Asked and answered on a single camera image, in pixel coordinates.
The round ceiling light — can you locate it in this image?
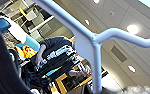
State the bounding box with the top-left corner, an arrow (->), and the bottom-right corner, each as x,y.
92,0 -> 102,4
83,18 -> 91,26
126,64 -> 138,74
125,23 -> 140,36

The blue sofa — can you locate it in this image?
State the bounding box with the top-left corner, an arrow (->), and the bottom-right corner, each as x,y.
0,17 -> 41,53

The yellow wooden frame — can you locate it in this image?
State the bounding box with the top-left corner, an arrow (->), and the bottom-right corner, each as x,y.
50,73 -> 94,94

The grey ceiling vent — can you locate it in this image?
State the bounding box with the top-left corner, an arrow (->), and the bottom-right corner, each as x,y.
110,44 -> 129,64

